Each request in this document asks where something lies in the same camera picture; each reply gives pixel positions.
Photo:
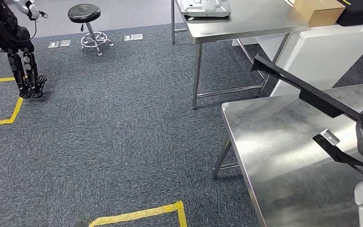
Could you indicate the black humanoid robot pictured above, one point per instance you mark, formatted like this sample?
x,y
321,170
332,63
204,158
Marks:
x,y
3,31

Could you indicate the brown cardboard box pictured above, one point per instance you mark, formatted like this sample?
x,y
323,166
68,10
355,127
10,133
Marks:
x,y
319,12

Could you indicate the grey metal panel part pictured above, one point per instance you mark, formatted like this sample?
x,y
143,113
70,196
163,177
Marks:
x,y
206,9

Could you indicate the stainless steel table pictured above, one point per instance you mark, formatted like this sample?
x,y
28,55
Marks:
x,y
247,22

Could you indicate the black round stool chrome base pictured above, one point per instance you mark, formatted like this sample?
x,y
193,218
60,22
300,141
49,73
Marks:
x,y
84,13

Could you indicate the stainless steel workbench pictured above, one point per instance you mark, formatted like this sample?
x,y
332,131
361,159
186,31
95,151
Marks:
x,y
294,188

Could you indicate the black case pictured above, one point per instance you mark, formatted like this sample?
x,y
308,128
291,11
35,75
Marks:
x,y
356,14

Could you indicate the long black plastic frame part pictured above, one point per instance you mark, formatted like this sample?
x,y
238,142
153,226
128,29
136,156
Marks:
x,y
313,95

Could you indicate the yellow floor tape square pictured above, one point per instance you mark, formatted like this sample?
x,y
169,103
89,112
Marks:
x,y
15,109
137,214

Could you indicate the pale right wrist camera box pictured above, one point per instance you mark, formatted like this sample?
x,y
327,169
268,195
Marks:
x,y
330,137

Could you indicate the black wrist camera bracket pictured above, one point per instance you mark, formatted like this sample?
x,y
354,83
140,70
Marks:
x,y
341,155

